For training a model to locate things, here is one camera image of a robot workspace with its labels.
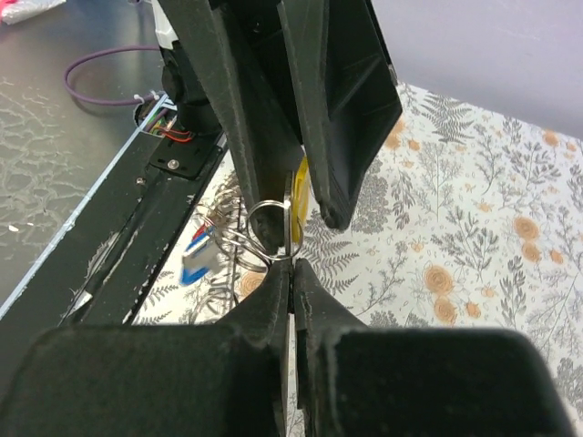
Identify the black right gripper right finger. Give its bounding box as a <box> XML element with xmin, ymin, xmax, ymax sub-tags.
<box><xmin>293</xmin><ymin>259</ymin><xmax>575</xmax><ymax>436</ymax></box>

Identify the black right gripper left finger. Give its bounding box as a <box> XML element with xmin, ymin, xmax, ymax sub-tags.
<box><xmin>1</xmin><ymin>262</ymin><xmax>292</xmax><ymax>436</ymax></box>

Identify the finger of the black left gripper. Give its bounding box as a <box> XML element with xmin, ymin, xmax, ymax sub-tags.
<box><xmin>278</xmin><ymin>0</ymin><xmax>403</xmax><ymax>229</ymax></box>
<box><xmin>161</xmin><ymin>1</ymin><xmax>302</xmax><ymax>254</ymax></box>

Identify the blue tagged key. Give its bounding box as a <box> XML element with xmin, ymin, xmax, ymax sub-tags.
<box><xmin>180</xmin><ymin>238</ymin><xmax>220</xmax><ymax>286</ymax></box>

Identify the white disc with keyrings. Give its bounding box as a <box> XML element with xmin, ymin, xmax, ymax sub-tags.
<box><xmin>193</xmin><ymin>170</ymin><xmax>304</xmax><ymax>315</ymax></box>

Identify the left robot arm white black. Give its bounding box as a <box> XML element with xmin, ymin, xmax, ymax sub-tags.
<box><xmin>152</xmin><ymin>0</ymin><xmax>402</xmax><ymax>253</ymax></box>

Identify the purple left floor cable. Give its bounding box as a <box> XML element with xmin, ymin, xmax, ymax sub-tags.
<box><xmin>63</xmin><ymin>45</ymin><xmax>168</xmax><ymax>108</ymax></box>

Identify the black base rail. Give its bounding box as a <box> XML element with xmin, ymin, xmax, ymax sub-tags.
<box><xmin>0</xmin><ymin>102</ymin><xmax>229</xmax><ymax>401</ymax></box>

